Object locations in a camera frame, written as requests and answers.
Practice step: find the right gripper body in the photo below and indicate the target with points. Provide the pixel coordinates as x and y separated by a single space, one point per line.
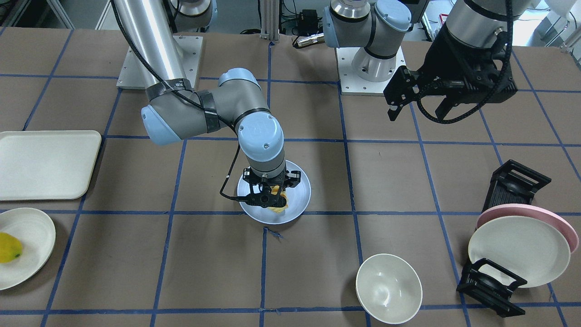
294 178

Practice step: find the cream plate in rack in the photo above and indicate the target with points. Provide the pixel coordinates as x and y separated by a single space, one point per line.
527 247

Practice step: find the cream plate with lemon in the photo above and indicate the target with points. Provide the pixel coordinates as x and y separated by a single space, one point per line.
36 232

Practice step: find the yellow lemon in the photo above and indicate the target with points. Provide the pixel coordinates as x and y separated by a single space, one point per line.
11 248

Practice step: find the pink plate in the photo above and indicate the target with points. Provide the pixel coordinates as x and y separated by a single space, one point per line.
541 214

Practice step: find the white tray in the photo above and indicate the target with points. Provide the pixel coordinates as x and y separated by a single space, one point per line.
47 164

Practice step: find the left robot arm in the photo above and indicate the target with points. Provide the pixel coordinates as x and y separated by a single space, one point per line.
379 28

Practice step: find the blue plate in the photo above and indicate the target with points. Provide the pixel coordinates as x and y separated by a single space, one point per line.
298 200

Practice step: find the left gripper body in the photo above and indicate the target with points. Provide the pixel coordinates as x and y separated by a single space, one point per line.
439 60

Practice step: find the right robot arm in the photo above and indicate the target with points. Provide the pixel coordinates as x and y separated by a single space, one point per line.
176 111

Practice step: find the aluminium frame post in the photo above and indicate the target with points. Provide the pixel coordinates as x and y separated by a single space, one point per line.
269 20

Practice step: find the black dish rack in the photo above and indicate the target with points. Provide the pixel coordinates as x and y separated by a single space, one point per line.
485 281

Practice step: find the cream bowl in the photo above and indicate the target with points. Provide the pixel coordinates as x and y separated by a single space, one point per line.
388 289

